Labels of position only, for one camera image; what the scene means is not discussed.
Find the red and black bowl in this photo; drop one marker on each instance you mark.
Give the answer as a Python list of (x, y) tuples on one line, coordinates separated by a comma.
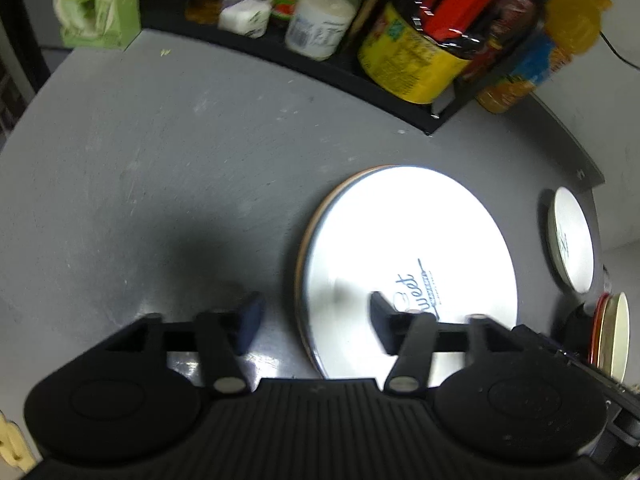
[(596, 330)]

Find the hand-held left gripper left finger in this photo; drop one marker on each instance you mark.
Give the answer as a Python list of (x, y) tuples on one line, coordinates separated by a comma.
[(250, 317)]

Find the cream plastic object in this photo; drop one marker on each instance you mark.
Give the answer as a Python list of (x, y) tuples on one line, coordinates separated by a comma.
[(10, 440)]

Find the small white plate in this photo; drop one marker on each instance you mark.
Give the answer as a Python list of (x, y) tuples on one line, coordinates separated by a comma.
[(575, 260)]

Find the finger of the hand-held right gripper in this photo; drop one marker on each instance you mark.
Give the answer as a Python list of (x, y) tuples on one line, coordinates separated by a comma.
[(575, 327)]

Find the orange juice bottle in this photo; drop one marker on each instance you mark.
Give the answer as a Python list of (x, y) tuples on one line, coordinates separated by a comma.
[(570, 25)]

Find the soy sauce bottle yellow label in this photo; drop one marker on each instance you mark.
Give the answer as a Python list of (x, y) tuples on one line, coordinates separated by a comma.
[(410, 65)]

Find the black shelf rack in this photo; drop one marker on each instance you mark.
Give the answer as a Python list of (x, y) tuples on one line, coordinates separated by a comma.
[(300, 62)]

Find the large white printed plate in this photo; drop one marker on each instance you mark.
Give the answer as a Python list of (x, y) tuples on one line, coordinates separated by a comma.
[(400, 230)]

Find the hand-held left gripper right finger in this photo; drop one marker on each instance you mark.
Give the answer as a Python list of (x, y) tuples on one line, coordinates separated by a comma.
[(382, 315)]

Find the red and cream dishes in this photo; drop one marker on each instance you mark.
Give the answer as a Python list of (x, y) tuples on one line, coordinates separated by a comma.
[(615, 335)]

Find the green cardboard box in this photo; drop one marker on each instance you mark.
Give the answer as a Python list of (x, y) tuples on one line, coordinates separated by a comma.
[(115, 10)]

